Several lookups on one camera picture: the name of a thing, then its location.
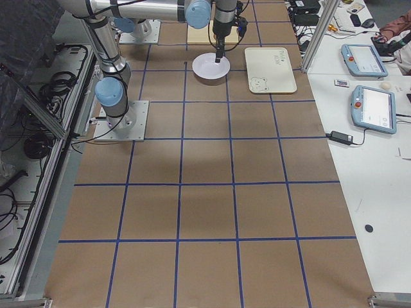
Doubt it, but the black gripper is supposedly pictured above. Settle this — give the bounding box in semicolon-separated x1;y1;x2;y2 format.
213;19;232;63

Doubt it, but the white ribbed plate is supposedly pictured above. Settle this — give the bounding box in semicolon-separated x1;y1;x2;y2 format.
192;53;231;80

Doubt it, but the cream bear tray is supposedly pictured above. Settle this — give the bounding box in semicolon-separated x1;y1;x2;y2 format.
244;47;297;94

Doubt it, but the wooden cutting board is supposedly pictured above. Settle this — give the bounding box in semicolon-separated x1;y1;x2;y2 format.
187;20;240;45

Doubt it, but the upper blue teach pendant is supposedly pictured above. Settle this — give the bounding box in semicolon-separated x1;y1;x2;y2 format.
340;44;388;78

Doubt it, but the blue teach pendant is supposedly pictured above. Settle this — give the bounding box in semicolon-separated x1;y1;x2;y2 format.
351;85;397;135
340;44;388;78

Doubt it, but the black adapter on table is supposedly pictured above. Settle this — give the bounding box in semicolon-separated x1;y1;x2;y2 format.
326;131;353;146

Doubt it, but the lower blue teach pendant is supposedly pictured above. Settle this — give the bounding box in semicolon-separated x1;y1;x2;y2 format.
351;85;397;135

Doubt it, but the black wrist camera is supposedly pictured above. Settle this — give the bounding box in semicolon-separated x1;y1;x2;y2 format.
236;17;248;38

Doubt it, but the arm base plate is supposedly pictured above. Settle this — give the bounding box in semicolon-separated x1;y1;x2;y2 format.
93;101;149;142
116;19;161;45

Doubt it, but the aluminium frame post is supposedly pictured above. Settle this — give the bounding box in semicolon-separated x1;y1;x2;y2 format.
301;0;340;73

